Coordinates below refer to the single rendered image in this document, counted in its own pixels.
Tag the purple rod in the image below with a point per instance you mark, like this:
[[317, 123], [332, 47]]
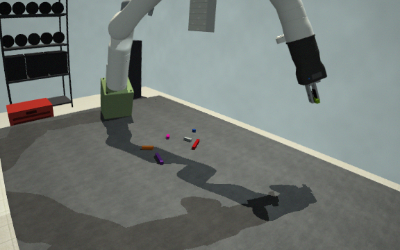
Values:
[[159, 159]]

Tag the red rod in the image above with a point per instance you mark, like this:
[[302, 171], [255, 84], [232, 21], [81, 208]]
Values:
[[195, 144]]

